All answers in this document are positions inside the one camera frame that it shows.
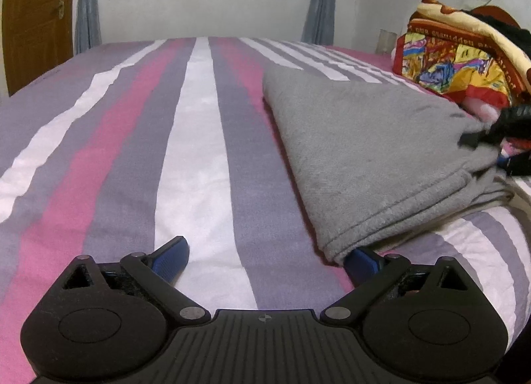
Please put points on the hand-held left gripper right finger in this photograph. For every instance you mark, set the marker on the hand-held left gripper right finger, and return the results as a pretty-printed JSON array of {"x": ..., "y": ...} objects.
[{"x": 361, "y": 261}]

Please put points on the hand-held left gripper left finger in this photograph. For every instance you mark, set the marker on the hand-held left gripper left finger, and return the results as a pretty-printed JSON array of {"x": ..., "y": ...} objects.
[{"x": 170, "y": 259}]

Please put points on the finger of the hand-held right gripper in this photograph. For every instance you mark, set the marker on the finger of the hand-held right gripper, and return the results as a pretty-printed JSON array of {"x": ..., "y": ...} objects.
[{"x": 477, "y": 138}]

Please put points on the grey fleece blanket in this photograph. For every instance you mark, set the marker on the grey fleece blanket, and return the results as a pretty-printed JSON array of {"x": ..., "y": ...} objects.
[{"x": 373, "y": 139}]

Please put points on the white pillow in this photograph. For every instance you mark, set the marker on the white pillow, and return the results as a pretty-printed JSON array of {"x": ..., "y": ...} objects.
[{"x": 481, "y": 108}]

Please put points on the colourful red-edged printed blanket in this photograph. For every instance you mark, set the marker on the colourful red-edged printed blanket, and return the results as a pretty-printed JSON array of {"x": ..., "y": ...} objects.
[{"x": 448, "y": 64}]

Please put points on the black garment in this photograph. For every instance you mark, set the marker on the black garment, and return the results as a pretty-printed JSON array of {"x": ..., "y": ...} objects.
[{"x": 498, "y": 20}]

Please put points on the red-brown wooden headboard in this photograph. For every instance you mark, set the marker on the red-brown wooden headboard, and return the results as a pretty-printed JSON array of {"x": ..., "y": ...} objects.
[{"x": 495, "y": 9}]

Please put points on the cream blanket with brown print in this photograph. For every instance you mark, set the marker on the cream blanket with brown print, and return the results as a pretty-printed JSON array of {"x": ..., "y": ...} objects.
[{"x": 456, "y": 14}]

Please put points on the striped pink bed sheet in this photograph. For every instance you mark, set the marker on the striped pink bed sheet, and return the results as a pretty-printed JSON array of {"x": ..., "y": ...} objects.
[{"x": 186, "y": 118}]

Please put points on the brown wooden door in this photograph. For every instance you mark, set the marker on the brown wooden door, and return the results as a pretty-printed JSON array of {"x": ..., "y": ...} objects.
[{"x": 33, "y": 14}]

